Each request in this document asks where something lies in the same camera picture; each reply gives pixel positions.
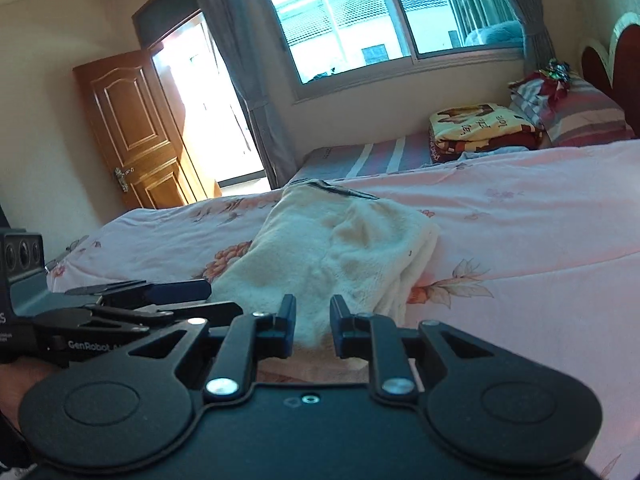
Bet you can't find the cream knitted striped sweater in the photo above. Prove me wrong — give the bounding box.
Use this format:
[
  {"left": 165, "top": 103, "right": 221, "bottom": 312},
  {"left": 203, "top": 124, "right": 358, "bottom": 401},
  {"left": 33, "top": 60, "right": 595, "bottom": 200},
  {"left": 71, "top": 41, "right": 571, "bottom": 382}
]
[{"left": 210, "top": 179, "right": 441, "bottom": 356}]

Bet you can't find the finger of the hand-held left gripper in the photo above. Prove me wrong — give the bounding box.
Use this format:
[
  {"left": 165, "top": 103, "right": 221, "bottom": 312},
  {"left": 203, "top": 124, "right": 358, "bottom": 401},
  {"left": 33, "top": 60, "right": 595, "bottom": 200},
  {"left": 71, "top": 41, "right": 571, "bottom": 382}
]
[
  {"left": 89, "top": 301, "right": 245, "bottom": 329},
  {"left": 65, "top": 278, "right": 212, "bottom": 306}
]

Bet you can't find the red striped pillow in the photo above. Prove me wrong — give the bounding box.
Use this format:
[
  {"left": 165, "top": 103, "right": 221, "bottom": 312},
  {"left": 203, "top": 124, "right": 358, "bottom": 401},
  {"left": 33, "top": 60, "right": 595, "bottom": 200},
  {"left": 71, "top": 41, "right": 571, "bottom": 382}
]
[{"left": 510, "top": 72, "right": 636, "bottom": 149}]

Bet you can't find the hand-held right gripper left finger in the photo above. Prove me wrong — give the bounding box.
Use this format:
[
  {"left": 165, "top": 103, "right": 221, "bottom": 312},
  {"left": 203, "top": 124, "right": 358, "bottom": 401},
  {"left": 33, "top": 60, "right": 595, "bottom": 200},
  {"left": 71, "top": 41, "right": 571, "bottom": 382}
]
[{"left": 125, "top": 295, "right": 297, "bottom": 397}]

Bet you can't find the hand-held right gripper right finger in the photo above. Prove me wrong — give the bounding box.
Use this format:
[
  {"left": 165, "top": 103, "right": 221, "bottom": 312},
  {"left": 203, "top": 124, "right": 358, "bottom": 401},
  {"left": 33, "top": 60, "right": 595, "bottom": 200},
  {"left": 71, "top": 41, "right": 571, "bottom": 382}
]
[{"left": 330, "top": 295, "right": 501, "bottom": 397}]

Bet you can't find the sliding glass window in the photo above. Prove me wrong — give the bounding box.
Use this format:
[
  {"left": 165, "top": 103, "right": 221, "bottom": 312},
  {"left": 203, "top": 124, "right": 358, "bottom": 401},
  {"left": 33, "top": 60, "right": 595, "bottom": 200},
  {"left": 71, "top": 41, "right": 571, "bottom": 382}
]
[{"left": 245, "top": 0, "right": 531, "bottom": 104}]

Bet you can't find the yellow printed folded blanket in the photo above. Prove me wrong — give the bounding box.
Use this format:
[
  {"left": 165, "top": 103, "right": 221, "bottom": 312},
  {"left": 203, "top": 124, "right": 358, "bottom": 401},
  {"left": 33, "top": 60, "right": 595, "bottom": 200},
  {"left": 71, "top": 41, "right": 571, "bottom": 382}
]
[{"left": 429, "top": 102, "right": 546, "bottom": 164}]

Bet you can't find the striped bed sheet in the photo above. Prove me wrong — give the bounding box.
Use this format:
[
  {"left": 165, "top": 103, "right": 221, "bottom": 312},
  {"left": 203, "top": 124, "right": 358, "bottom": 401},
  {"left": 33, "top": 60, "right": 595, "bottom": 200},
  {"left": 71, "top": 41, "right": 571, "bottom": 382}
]
[{"left": 289, "top": 132, "right": 434, "bottom": 189}]

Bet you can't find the pink floral quilt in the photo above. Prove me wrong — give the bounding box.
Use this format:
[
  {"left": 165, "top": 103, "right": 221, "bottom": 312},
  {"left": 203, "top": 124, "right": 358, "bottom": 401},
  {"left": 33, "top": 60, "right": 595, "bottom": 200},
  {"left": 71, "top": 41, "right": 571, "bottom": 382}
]
[{"left": 45, "top": 139, "right": 640, "bottom": 480}]

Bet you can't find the red headboard with white trim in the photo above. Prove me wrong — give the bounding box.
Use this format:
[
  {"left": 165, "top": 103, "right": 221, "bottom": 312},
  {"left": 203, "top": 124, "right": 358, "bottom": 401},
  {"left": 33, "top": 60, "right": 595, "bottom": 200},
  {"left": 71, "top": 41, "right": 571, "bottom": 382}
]
[{"left": 580, "top": 10, "right": 640, "bottom": 139}]

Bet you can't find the brown wooden door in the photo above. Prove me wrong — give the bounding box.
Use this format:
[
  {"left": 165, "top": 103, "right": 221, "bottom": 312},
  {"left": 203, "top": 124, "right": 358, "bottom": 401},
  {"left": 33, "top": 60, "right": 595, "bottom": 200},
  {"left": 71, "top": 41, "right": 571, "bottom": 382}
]
[{"left": 72, "top": 50, "right": 224, "bottom": 211}]

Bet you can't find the plaid folded cloth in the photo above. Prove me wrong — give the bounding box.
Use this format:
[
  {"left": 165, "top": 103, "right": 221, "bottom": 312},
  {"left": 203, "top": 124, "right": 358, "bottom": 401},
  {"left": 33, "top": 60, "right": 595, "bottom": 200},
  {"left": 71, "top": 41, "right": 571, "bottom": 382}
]
[{"left": 509, "top": 80, "right": 552, "bottom": 127}]

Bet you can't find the shiny colourful bow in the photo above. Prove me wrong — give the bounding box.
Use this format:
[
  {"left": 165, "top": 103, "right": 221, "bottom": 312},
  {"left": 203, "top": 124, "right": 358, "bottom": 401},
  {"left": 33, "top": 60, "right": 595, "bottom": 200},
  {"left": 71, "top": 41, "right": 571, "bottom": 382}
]
[{"left": 542, "top": 58, "right": 572, "bottom": 86}]

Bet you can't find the grey curtain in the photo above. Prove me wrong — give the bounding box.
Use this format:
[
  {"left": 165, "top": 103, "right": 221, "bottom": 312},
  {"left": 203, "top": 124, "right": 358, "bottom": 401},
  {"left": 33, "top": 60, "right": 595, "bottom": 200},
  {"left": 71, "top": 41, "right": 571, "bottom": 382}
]
[
  {"left": 492, "top": 0, "right": 561, "bottom": 79},
  {"left": 182, "top": 0, "right": 301, "bottom": 191}
]

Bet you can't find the metal door handle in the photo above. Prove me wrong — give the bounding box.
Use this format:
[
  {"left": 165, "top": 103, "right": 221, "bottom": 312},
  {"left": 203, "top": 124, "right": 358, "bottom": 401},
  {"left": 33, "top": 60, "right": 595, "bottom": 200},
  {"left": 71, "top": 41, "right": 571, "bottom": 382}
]
[{"left": 113, "top": 166, "right": 136, "bottom": 194}]

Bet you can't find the teal fluffy blanket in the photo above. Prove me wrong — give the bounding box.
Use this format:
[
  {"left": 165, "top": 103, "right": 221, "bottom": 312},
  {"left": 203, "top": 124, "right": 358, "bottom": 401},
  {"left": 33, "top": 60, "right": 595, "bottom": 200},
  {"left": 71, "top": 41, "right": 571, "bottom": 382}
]
[{"left": 464, "top": 20, "right": 524, "bottom": 49}]

